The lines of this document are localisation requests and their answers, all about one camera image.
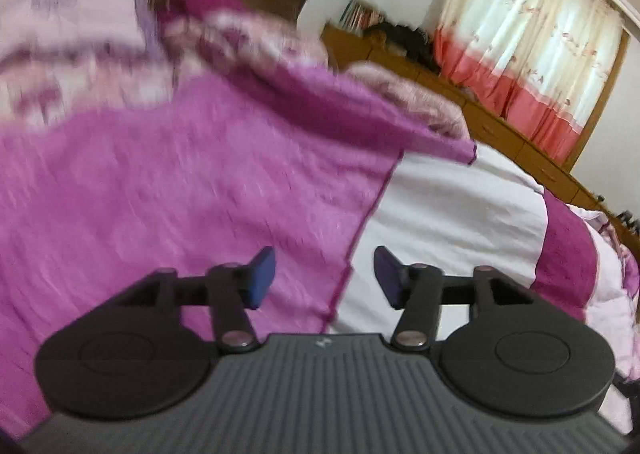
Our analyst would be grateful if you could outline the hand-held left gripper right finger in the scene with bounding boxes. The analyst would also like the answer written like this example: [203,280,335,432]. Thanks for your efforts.
[374,245,538,351]

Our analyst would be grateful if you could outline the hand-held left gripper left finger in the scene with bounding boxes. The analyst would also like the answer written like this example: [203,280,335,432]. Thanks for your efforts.
[107,246,277,354]

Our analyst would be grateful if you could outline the magenta white floral quilt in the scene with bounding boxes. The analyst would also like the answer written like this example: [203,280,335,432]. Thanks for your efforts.
[0,0,640,437]

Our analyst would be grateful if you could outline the long wooden cabinet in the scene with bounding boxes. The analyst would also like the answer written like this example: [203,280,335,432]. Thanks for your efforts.
[320,23,640,237]

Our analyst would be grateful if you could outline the black bag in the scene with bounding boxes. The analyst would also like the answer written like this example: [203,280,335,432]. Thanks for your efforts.
[364,22,442,76]

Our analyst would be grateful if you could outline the small dark items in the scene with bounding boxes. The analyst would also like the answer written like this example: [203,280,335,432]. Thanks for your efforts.
[594,193,640,236]

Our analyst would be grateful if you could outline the row of books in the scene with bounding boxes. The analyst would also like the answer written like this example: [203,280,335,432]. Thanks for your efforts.
[339,0,383,36]

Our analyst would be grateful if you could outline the cream and coral curtain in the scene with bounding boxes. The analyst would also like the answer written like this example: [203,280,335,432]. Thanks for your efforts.
[431,0,632,171]

